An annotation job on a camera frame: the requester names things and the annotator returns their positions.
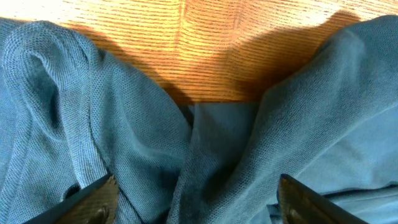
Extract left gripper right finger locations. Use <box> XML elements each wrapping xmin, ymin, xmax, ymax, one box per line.
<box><xmin>277</xmin><ymin>174</ymin><xmax>367</xmax><ymax>224</ymax></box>

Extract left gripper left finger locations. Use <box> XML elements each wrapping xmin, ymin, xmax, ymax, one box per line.
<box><xmin>24</xmin><ymin>174</ymin><xmax>119</xmax><ymax>224</ymax></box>

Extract blue t-shirt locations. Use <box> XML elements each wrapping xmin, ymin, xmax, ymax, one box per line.
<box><xmin>1</xmin><ymin>16</ymin><xmax>397</xmax><ymax>223</ymax></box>

